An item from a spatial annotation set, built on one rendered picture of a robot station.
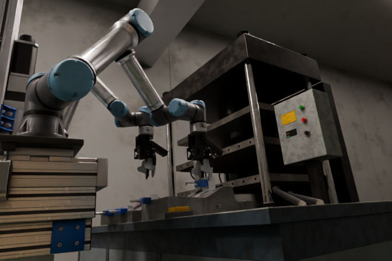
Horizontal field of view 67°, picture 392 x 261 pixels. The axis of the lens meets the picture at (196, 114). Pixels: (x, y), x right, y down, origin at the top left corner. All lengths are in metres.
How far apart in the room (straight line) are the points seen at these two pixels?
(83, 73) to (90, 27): 3.66
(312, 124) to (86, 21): 3.58
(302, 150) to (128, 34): 1.20
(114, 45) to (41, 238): 0.64
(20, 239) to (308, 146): 1.46
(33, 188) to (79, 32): 3.69
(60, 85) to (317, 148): 1.38
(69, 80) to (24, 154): 0.25
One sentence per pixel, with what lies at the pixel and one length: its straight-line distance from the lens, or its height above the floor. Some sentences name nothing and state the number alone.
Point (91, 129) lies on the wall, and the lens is 3.93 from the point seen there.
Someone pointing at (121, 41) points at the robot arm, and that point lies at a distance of 1.13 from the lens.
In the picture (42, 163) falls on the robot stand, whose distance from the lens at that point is 0.97.
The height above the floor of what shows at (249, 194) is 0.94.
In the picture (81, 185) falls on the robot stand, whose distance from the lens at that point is 0.97.
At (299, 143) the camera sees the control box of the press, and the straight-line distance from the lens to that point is 1.88.
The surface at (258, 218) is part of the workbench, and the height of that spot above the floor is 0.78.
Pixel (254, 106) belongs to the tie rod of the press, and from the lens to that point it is 1.99.
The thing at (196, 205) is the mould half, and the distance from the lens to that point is 1.39.
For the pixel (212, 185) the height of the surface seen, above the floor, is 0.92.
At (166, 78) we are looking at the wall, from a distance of 4.57.
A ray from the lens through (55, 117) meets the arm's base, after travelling 1.03.
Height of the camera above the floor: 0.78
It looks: 20 degrees up
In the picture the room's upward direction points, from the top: 4 degrees counter-clockwise
